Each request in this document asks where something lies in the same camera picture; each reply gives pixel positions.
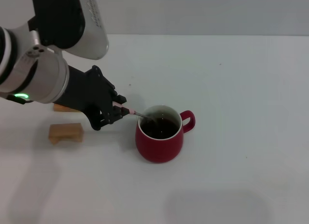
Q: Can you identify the dark coffee liquid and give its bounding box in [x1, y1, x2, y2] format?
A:
[140, 117, 180, 140]

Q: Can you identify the thin black cable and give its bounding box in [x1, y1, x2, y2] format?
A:
[6, 94, 33, 105]

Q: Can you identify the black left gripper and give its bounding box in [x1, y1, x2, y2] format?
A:
[57, 64, 130, 132]

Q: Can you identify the red ceramic cup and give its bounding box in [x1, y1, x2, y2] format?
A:
[135, 105, 196, 164]

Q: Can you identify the pink handled metal spoon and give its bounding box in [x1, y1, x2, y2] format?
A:
[115, 102, 156, 122]

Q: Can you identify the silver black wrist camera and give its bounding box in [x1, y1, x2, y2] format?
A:
[28, 0, 110, 61]

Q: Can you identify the plain notched wooden block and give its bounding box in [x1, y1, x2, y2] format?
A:
[48, 123, 84, 145]

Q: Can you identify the wooden block with orange stain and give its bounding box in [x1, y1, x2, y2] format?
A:
[53, 103, 82, 113]

